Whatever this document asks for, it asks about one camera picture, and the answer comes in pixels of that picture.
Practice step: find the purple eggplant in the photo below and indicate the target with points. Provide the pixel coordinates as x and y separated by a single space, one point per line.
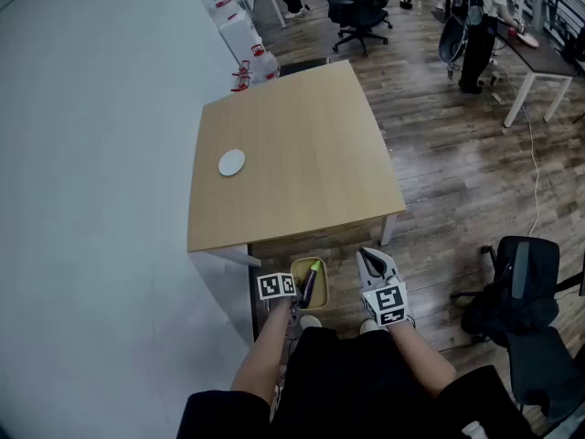
311 281

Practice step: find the person's white shoe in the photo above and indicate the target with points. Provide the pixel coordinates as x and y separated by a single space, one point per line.
368 326
311 322

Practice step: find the person's white left shoe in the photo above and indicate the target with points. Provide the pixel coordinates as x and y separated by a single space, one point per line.
311 322

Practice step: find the black metal railing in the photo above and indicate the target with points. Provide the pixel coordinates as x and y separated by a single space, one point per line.
566 16

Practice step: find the black box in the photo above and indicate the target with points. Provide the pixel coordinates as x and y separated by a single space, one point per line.
301 67

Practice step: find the person's right forearm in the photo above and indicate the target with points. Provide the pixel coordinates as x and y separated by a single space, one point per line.
420 364

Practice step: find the light wooden table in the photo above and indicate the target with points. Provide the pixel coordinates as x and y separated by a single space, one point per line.
297 153

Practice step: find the person's white right shoe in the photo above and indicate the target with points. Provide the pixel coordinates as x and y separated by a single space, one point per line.
368 326

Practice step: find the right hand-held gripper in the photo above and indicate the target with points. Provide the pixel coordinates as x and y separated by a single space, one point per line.
386 302

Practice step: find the dark desk white legs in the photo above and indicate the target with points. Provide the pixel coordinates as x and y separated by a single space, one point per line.
544 57

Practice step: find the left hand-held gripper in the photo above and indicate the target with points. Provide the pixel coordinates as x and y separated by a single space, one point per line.
275 286

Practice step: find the clear water jug red cap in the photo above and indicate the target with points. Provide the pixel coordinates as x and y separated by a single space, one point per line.
241 78
265 67

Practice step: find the red flat object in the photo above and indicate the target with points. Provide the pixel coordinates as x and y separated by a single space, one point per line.
528 39

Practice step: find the black swivel office chair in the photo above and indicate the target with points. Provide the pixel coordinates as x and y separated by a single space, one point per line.
363 12

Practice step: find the black office chair with jacket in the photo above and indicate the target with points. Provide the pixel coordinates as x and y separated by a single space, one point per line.
525 300

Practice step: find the white cabinet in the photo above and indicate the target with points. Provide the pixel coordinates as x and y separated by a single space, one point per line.
240 35

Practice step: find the white round plate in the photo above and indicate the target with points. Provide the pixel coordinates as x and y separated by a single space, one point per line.
231 163

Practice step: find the person's black clothing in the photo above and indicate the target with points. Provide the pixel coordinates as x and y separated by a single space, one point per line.
356 382

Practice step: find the person's left forearm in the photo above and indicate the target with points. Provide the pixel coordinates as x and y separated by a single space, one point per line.
262 350

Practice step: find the yellow plastic bin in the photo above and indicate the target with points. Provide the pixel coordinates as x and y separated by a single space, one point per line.
321 291

